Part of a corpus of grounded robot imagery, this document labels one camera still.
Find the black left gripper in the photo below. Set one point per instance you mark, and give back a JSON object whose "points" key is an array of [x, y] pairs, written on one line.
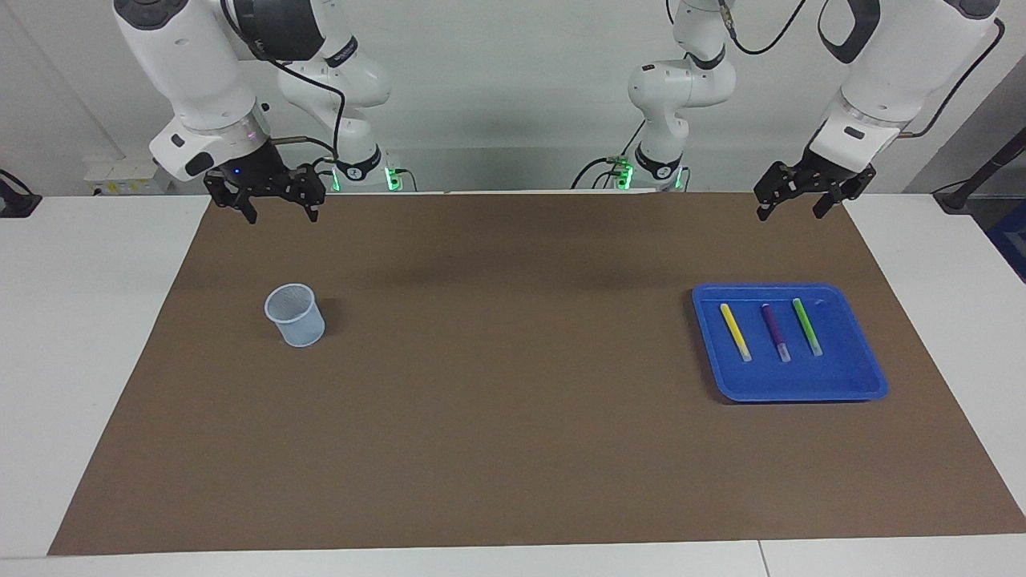
{"points": [[826, 170]]}

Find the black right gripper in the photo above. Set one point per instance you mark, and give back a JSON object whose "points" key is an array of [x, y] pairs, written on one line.
{"points": [[260, 175]]}

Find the green pen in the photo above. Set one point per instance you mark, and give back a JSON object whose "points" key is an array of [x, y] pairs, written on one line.
{"points": [[806, 326]]}

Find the purple pen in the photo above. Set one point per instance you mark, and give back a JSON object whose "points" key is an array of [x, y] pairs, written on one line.
{"points": [[774, 330]]}

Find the yellow pen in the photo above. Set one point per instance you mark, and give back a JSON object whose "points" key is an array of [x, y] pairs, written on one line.
{"points": [[735, 331]]}

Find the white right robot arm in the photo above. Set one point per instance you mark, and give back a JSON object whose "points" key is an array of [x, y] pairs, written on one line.
{"points": [[200, 72]]}

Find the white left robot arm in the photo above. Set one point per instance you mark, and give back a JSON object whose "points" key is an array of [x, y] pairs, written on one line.
{"points": [[882, 72]]}

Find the translucent plastic cup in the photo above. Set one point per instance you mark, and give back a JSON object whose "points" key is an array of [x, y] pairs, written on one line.
{"points": [[300, 330]]}

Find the white power strip box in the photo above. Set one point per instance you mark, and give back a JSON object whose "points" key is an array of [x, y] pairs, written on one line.
{"points": [[120, 178]]}

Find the black stand pole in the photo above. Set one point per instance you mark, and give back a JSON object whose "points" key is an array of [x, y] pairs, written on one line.
{"points": [[994, 164]]}

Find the blue plastic tray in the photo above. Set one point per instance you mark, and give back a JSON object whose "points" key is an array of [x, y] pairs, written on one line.
{"points": [[801, 381]]}

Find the blue crate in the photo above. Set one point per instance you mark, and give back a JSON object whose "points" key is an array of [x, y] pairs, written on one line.
{"points": [[1011, 240]]}

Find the brown table mat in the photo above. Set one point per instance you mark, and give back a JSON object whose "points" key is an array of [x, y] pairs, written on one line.
{"points": [[513, 417]]}

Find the black clamp bracket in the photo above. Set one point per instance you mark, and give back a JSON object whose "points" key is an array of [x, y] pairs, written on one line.
{"points": [[16, 204]]}

